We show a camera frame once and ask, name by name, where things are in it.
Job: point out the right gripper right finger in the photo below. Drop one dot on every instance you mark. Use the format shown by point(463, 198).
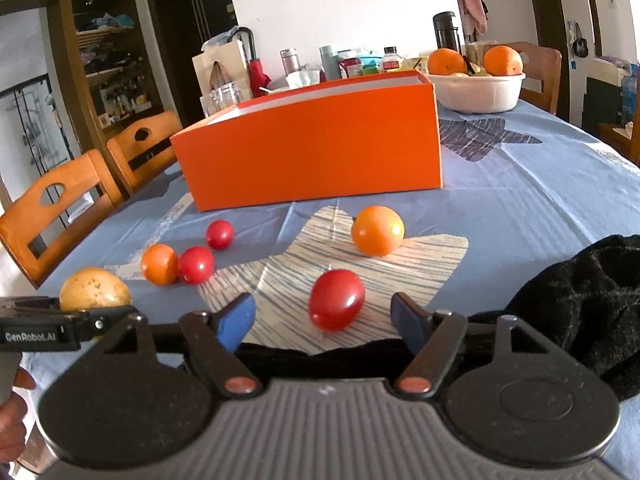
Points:
point(433, 337)

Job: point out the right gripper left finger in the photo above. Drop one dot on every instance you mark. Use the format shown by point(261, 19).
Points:
point(212, 339)

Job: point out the yellow-green mango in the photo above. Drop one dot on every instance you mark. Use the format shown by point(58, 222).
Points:
point(93, 288)

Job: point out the large red tomato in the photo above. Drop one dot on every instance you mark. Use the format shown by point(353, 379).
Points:
point(335, 300)

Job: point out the person's left hand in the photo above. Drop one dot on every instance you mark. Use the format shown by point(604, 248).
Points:
point(13, 430)

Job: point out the small red tomato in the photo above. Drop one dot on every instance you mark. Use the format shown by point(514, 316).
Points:
point(219, 235)
point(196, 265)

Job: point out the small orange tangerine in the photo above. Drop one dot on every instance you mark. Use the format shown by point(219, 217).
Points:
point(159, 265)

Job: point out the near wooden chair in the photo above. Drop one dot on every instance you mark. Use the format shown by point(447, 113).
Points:
point(31, 229)

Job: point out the wooden chair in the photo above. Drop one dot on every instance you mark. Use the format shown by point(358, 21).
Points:
point(544, 65)
point(143, 150)
point(31, 229)

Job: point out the black cloth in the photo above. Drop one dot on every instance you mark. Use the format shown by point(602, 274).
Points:
point(587, 305)

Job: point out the blue patterned tablecloth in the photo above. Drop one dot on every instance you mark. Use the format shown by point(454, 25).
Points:
point(523, 190)

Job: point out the far wooden chair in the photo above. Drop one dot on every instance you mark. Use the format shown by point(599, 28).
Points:
point(143, 150)

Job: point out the orange cardboard box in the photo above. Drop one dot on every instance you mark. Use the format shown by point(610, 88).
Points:
point(366, 135)

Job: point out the glass jar mug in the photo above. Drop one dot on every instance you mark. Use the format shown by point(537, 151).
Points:
point(226, 95)

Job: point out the white fruit basket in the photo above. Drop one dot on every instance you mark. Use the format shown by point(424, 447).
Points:
point(477, 95)

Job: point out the wooden shelf cabinet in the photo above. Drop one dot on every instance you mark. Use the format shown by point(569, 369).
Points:
point(103, 68)

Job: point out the red umbrella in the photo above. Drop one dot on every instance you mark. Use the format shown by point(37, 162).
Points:
point(259, 80)

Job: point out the orange in basket left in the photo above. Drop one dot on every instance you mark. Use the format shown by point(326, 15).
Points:
point(445, 62)

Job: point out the orange in basket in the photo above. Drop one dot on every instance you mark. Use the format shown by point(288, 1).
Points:
point(503, 61)
point(445, 62)

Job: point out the paper shopping bag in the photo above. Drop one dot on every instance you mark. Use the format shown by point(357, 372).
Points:
point(219, 65)

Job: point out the red label jar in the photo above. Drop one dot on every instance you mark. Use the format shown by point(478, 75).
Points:
point(350, 67)

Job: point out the orange in basket right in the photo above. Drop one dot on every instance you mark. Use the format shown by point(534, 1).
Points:
point(503, 61)

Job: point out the pink thermos bottle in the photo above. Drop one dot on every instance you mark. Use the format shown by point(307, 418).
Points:
point(290, 61)

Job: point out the wooden chair right side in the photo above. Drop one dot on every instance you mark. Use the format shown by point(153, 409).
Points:
point(544, 65)

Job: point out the grey tall bottle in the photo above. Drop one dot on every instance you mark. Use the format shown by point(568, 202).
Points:
point(330, 64)

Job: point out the black thermos bottle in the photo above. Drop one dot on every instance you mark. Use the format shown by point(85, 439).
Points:
point(446, 32)

